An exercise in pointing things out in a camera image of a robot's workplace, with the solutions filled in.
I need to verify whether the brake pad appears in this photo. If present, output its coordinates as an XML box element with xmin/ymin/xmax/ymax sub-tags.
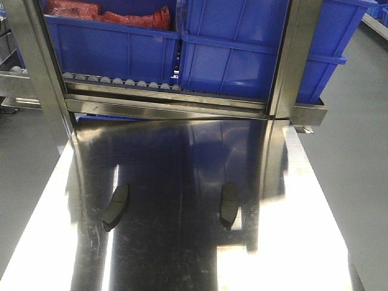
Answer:
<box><xmin>101</xmin><ymin>184</ymin><xmax>130</xmax><ymax>232</ymax></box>
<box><xmin>219</xmin><ymin>182</ymin><xmax>239</xmax><ymax>231</ymax></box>

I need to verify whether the roller conveyor track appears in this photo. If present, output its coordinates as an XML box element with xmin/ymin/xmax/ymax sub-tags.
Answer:
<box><xmin>62</xmin><ymin>72</ymin><xmax>182</xmax><ymax>91</ymax></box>

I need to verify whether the right blue plastic bin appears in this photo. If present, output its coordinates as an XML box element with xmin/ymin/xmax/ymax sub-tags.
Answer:
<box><xmin>179</xmin><ymin>1</ymin><xmax>376</xmax><ymax>104</ymax></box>

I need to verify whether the blue plastic bin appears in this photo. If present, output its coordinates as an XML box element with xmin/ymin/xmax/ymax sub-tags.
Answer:
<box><xmin>179</xmin><ymin>1</ymin><xmax>376</xmax><ymax>104</ymax></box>
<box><xmin>44</xmin><ymin>1</ymin><xmax>182</xmax><ymax>84</ymax></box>

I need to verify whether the red plastic bag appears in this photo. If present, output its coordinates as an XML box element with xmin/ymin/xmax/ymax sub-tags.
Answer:
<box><xmin>44</xmin><ymin>0</ymin><xmax>171</xmax><ymax>31</ymax></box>

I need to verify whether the left blue plastic bin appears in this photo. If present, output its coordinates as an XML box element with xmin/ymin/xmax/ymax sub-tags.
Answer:
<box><xmin>44</xmin><ymin>1</ymin><xmax>182</xmax><ymax>84</ymax></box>

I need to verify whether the stainless steel rack frame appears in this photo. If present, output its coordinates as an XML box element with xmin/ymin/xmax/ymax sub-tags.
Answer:
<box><xmin>1</xmin><ymin>1</ymin><xmax>327</xmax><ymax>151</ymax></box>

